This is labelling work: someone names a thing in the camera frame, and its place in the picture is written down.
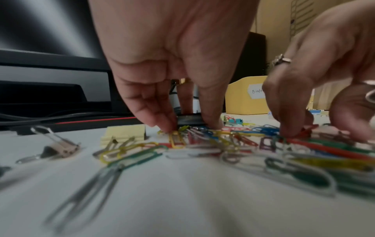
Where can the person's left hand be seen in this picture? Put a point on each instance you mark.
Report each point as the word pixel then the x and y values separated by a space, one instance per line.
pixel 181 41

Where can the black speaker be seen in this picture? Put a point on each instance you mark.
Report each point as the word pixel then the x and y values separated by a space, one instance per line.
pixel 252 55

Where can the yellow sticky note pad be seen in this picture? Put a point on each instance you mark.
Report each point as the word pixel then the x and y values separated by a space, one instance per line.
pixel 126 134

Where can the yellow container with white label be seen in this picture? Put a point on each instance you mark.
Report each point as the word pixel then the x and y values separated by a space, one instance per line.
pixel 243 99

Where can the person's right hand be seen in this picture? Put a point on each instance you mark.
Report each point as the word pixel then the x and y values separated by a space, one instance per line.
pixel 331 46

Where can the large green paper clip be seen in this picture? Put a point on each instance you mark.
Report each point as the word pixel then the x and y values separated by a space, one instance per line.
pixel 137 158

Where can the black binder clip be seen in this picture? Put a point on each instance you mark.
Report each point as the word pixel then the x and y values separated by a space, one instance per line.
pixel 190 120

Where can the black monitor stand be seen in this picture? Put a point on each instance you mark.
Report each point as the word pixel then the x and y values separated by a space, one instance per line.
pixel 44 92

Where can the small yellow paper clip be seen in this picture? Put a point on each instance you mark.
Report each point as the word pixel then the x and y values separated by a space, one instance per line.
pixel 176 140

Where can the small red paper clip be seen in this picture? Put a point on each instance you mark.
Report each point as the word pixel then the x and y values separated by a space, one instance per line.
pixel 306 132

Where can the large silver paper clip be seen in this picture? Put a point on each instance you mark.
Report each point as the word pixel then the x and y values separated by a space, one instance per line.
pixel 88 194

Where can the rose gold binder clip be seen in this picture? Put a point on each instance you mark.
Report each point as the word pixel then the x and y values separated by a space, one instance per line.
pixel 60 148

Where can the black device with red stripe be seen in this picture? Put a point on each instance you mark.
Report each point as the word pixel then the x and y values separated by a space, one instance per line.
pixel 73 123

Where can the pile of colourful paper clips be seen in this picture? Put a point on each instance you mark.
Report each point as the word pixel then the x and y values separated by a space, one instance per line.
pixel 263 148

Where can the large yellow paper clip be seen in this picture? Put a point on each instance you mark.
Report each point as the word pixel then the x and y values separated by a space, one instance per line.
pixel 123 151

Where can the black computer monitor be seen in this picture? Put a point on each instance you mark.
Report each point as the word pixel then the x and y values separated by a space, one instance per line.
pixel 44 27

